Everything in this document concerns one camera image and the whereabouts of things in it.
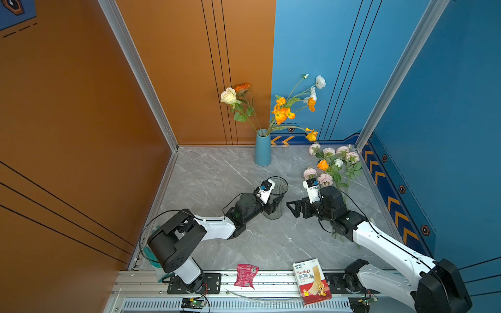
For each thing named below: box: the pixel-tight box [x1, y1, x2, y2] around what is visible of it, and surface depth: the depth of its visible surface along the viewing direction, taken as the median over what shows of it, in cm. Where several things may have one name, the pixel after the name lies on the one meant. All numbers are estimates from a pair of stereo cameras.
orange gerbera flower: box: [234, 82, 263, 135], surface depth 91 cm
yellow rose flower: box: [317, 159, 329, 171], surface depth 110 cm
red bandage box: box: [292, 258, 333, 306], surface depth 72 cm
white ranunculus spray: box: [286, 73, 327, 105], surface depth 91 cm
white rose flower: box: [219, 87, 258, 134], surface depth 82 cm
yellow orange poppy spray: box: [266, 95, 297, 137], surface depth 82 cm
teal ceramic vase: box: [254, 128, 273, 167], surface depth 101 cm
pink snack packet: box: [233, 263, 260, 290], surface depth 77 cm
